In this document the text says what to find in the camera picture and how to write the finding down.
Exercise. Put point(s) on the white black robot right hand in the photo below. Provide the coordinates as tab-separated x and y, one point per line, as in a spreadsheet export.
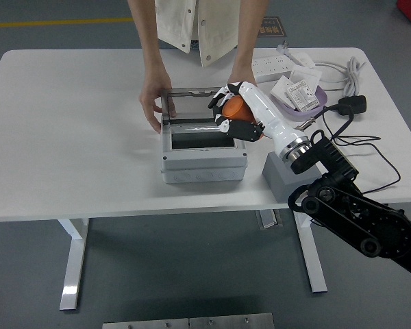
260	103

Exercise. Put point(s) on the person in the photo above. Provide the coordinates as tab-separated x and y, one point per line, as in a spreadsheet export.
178	20

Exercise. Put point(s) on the labelled bagged socket plate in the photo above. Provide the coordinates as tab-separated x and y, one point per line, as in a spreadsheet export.
301	96

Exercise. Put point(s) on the grey block with round hole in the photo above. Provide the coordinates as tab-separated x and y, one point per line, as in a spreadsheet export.
277	178

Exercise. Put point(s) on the white table leg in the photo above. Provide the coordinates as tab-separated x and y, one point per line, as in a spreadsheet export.
73	267
315	267

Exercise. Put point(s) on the person's right hand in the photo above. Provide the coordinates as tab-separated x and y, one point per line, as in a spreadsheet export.
154	92

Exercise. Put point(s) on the person's right forearm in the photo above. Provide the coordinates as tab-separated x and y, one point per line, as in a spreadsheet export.
147	44

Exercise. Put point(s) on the transparent hinged box lid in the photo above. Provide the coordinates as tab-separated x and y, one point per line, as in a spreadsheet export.
192	90

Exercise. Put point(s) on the brown floor sign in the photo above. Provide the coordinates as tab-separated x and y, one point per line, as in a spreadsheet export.
272	29

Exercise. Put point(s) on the white power strip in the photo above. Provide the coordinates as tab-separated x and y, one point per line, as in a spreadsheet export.
274	68

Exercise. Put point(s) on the small white rounded adapter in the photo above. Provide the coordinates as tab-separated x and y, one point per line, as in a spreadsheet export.
305	61

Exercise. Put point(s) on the orange cylindrical battery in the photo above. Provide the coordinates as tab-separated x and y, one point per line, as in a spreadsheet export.
236	108

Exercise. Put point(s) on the person's left hand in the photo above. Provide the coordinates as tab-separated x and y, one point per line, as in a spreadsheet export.
245	76

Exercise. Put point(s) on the purple plastic tray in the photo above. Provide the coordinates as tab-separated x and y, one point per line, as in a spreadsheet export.
320	99

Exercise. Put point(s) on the metal floor socket box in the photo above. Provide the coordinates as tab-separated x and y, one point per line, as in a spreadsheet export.
268	218

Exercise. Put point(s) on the black plug adapter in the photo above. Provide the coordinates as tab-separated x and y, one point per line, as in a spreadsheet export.
352	104

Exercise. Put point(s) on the white square socket plate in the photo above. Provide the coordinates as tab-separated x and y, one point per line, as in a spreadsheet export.
306	77

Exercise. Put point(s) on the grey plastic junction box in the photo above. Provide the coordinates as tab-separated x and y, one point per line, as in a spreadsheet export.
202	164

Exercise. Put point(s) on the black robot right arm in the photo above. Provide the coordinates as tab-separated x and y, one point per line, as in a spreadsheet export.
363	219

